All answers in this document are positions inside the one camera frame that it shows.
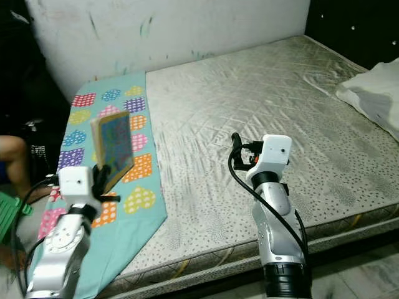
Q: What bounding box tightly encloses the colourful picture book yellow border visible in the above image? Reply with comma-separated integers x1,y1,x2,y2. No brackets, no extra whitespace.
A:
89,111,135,194

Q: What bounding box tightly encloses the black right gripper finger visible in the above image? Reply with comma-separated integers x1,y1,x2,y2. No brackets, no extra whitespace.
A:
229,131,244,169

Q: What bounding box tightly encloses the person's bare leg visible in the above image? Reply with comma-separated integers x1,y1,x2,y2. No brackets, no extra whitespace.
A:
0,134,33,203

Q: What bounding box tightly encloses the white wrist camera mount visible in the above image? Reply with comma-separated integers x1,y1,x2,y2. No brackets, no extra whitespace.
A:
261,134,294,181
58,166,97,206

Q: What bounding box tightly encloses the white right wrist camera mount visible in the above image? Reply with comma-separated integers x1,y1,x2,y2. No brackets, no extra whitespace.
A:
261,134,294,181

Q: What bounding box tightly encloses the teal blanket with coloured hearts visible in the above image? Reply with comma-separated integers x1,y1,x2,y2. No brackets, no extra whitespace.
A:
31,72,168,299

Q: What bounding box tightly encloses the white pillow with green print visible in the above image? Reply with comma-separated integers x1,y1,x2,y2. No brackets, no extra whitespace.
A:
335,59,399,143

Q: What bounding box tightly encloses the grey quilted mattress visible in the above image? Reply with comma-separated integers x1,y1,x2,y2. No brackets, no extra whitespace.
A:
100,34,399,298

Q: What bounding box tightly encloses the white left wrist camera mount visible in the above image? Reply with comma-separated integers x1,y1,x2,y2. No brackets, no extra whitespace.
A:
58,166,97,206

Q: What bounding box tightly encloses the green plastic stool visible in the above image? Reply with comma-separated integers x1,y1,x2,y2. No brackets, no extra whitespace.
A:
0,190,21,245

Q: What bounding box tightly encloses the black tufted headboard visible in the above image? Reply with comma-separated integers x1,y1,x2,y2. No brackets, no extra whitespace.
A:
305,0,399,71

